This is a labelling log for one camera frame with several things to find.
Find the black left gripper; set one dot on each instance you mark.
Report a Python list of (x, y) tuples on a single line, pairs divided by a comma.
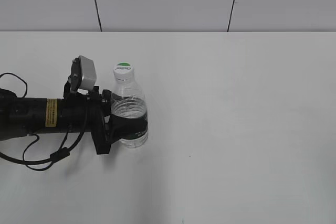
[(88, 112)]

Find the clear Cestbon water bottle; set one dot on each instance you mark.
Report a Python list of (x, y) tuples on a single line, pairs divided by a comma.
[(128, 101)]

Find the white green bottle cap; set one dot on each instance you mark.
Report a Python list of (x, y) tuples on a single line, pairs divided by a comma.
[(123, 71)]

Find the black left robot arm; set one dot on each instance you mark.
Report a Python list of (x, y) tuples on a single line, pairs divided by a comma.
[(21, 116)]

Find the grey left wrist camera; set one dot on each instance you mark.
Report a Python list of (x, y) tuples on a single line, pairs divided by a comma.
[(82, 75)]

